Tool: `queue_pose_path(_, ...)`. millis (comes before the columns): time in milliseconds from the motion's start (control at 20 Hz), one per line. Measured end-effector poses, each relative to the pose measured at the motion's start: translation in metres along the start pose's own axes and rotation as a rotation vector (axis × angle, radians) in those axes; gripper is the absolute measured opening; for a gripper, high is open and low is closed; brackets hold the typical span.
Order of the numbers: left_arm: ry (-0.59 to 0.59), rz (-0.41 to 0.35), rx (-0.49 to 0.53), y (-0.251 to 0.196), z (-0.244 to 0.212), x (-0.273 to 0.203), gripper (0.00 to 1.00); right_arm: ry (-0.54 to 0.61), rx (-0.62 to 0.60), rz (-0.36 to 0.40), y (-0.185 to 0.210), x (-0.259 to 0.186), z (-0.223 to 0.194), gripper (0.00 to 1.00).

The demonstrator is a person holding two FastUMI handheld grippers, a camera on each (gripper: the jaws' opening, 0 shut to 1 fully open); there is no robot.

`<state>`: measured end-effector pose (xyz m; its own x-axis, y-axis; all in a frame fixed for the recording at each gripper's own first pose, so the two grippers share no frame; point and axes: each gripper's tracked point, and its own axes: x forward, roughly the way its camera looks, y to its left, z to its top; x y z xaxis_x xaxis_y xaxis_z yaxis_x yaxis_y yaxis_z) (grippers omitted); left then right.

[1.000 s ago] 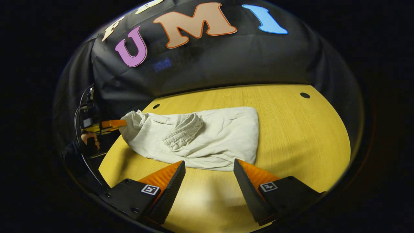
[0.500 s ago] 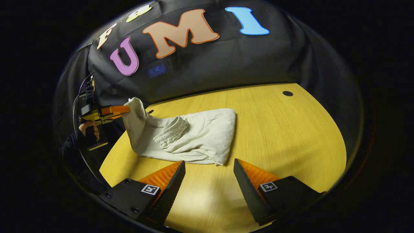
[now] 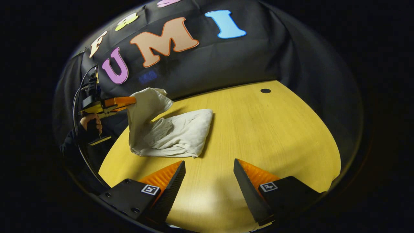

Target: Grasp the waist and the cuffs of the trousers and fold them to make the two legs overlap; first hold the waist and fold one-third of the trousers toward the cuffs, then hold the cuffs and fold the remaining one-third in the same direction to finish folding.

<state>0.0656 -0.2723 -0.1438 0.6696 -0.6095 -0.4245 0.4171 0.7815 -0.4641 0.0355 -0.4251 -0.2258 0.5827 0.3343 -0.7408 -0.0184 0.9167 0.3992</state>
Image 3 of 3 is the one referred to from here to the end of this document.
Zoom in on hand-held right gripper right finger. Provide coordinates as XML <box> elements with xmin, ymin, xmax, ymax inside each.
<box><xmin>234</xmin><ymin>159</ymin><xmax>325</xmax><ymax>227</ymax></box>

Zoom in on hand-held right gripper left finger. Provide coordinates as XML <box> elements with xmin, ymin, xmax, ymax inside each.
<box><xmin>99</xmin><ymin>160</ymin><xmax>186</xmax><ymax>227</ymax></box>

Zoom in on white jeans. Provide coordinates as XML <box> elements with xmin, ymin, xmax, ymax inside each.
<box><xmin>127</xmin><ymin>87</ymin><xmax>214</xmax><ymax>158</ymax></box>

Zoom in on black backdrop cloth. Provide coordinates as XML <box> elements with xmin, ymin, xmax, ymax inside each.
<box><xmin>53</xmin><ymin>0</ymin><xmax>364</xmax><ymax>169</ymax></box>

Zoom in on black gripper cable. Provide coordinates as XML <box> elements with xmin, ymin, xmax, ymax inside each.
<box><xmin>72</xmin><ymin>65</ymin><xmax>111</xmax><ymax>189</ymax></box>

